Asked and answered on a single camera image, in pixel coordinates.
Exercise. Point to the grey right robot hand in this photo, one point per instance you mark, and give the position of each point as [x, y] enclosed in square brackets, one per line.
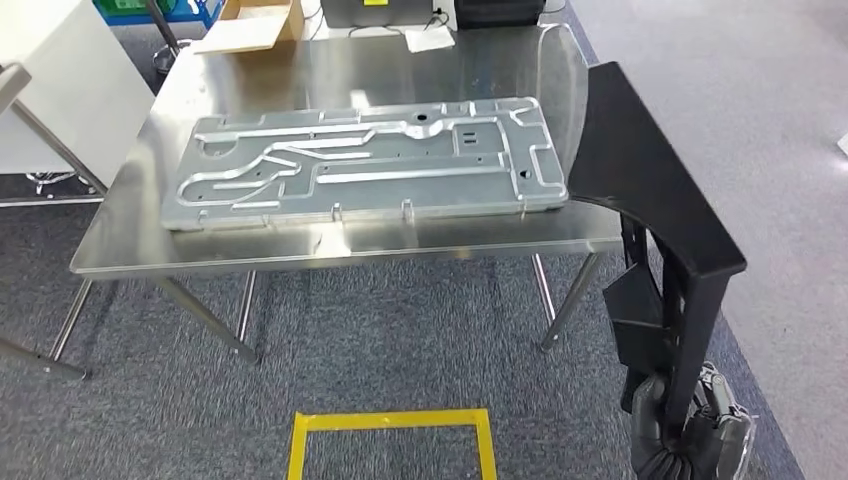
[725, 430]

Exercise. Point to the black plastic frame part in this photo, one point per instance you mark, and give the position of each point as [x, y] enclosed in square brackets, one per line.
[636, 152]

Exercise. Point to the stainless steel workbench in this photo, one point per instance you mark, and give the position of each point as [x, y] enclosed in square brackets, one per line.
[265, 79]

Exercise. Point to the clear plastic shield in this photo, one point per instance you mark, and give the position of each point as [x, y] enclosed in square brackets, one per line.
[563, 79]

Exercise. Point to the grey stamped metal panel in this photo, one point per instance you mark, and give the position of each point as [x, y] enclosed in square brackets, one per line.
[397, 159]

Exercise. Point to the black box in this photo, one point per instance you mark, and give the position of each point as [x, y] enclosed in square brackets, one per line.
[497, 13]

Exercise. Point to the white paper sheet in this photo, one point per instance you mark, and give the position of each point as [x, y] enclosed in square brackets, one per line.
[429, 40]

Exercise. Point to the grey box with yellow label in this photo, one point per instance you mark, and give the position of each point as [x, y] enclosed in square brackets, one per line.
[384, 14]

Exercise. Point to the open cardboard box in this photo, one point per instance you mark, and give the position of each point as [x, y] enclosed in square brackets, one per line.
[245, 33]

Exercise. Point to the blue rack with green bins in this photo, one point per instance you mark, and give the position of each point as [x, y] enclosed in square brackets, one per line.
[205, 13]

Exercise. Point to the white panel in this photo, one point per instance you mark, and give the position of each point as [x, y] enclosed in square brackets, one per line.
[66, 79]

